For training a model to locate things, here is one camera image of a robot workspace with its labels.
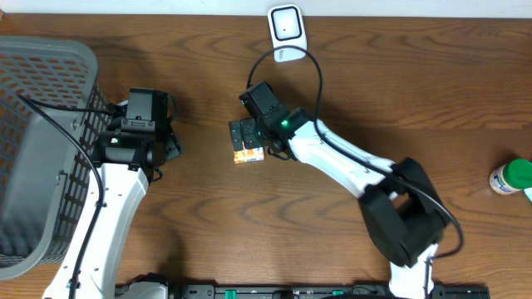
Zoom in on small orange snack box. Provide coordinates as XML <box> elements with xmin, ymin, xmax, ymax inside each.
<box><xmin>234</xmin><ymin>147</ymin><xmax>264</xmax><ymax>164</ymax></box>

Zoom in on green lid jar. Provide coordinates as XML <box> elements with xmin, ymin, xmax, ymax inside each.
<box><xmin>489</xmin><ymin>159</ymin><xmax>531</xmax><ymax>195</ymax></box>

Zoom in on light green tissue pack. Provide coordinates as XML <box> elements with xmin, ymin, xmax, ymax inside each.
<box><xmin>524</xmin><ymin>188</ymin><xmax>532</xmax><ymax>202</ymax></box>

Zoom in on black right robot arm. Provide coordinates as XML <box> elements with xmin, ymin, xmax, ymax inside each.
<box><xmin>229</xmin><ymin>81</ymin><xmax>451</xmax><ymax>298</ymax></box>

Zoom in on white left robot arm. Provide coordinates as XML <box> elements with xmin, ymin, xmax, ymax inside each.
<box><xmin>43</xmin><ymin>88</ymin><xmax>182</xmax><ymax>299</ymax></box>

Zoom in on white barcode scanner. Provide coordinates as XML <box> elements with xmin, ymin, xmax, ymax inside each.
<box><xmin>267</xmin><ymin>4</ymin><xmax>308</xmax><ymax>62</ymax></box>

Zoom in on dark grey plastic basket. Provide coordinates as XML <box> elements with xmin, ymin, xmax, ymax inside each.
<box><xmin>1</xmin><ymin>36</ymin><xmax>110</xmax><ymax>280</ymax></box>

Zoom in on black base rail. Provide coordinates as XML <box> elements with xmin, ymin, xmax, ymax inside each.
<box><xmin>111</xmin><ymin>283</ymin><xmax>491</xmax><ymax>299</ymax></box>

